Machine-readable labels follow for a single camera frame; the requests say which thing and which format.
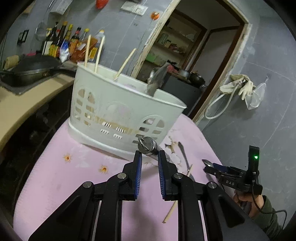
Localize right hand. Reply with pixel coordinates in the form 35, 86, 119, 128
233, 190, 264, 218

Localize wooden chopstick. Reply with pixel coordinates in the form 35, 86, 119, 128
162, 164, 194, 224
84, 35, 91, 67

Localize grey cabinet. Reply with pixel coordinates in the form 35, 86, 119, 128
161, 73, 202, 116

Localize black wok with lid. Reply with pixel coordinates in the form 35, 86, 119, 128
1, 55, 76, 87

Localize orange wall hook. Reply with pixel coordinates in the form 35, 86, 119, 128
151, 11, 160, 21

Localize white hose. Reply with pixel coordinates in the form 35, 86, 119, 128
204, 84, 242, 120

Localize clear mesh bag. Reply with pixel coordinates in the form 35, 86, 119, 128
244, 82, 267, 110

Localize red plastic bag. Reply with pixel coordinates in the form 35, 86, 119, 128
96, 0, 109, 9

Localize white plastic utensil holder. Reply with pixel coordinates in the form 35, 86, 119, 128
68, 62, 187, 160

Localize white wall socket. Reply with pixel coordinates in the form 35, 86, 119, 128
120, 1, 148, 16

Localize green box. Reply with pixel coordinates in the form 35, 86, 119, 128
145, 53, 157, 63

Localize pink table cloth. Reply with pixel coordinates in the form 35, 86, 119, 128
13, 115, 219, 240

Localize black pot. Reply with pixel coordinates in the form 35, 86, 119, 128
188, 72, 205, 88

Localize dark soy sauce bottle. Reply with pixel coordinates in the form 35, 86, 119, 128
49, 21, 68, 58

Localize orange spice packet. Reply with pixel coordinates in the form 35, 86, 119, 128
70, 37, 98, 63

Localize large oil jug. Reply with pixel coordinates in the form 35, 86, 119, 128
88, 30, 105, 62

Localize blue white salt bag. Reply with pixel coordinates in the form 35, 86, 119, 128
59, 39, 70, 63

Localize mesh strainer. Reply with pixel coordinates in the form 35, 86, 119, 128
35, 0, 54, 41

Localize cream rubber gloves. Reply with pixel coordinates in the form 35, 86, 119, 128
220, 74, 256, 100

